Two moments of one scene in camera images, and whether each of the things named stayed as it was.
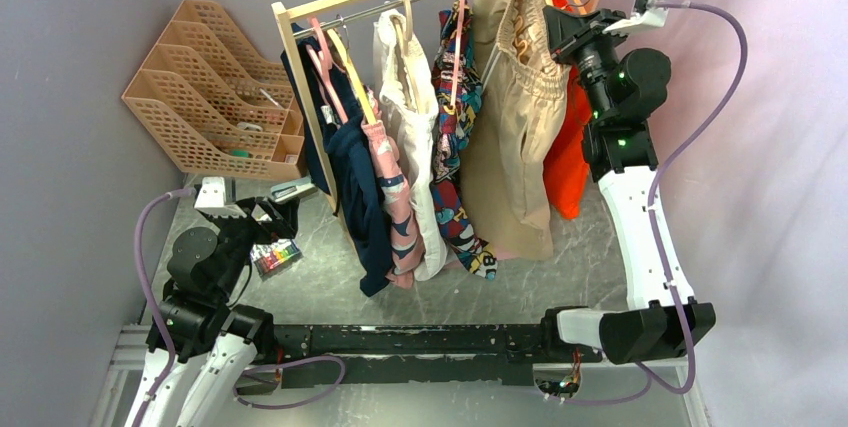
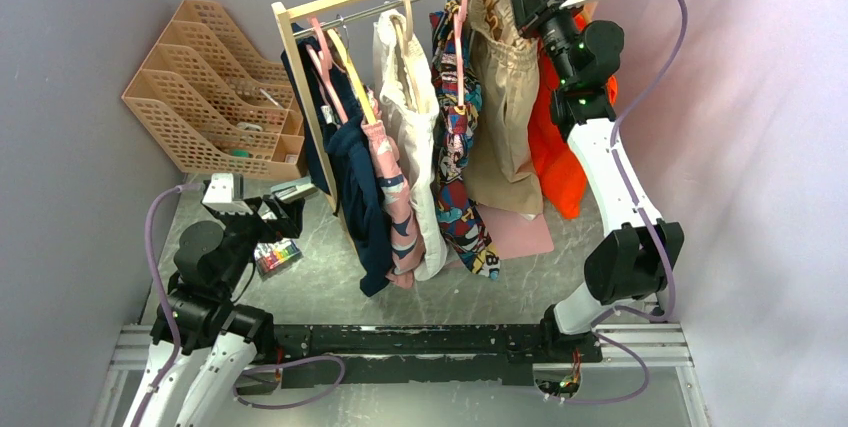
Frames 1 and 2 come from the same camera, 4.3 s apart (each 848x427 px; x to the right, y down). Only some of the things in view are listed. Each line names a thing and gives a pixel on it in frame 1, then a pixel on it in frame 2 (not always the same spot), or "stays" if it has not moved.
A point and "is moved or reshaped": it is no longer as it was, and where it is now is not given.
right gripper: [566, 37] → [528, 3]
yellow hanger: [353, 76] stays
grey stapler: [292, 189] stays
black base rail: [377, 356] stays
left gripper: [282, 219] stays
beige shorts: [515, 78] is moved or reshaped
